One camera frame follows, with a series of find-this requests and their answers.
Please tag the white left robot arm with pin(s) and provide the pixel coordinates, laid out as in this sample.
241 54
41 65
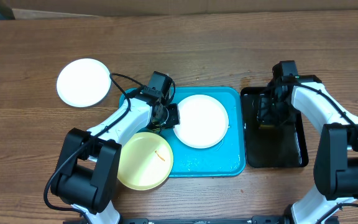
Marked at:
86 172

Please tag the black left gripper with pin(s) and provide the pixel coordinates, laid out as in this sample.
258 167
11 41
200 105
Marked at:
175 119

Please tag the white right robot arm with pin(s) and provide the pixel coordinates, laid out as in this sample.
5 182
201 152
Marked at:
335 169

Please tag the cream white plate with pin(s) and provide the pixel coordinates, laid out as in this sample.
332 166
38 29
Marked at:
83 82

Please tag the white plate with ketchup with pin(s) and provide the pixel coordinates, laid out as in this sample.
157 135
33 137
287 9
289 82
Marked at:
203 121

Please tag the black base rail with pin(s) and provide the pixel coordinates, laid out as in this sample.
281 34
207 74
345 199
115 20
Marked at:
263 219

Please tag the cardboard panel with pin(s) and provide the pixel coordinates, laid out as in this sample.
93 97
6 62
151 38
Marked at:
178 7

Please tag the black tray with water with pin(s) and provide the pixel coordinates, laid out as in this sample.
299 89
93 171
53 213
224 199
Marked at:
280 147

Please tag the yellow plate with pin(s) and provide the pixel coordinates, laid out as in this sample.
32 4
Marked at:
146 161

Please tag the yellow green sponge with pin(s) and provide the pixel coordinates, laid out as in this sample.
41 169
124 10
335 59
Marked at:
267 126

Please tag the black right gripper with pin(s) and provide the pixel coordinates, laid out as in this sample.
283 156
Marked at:
266 115

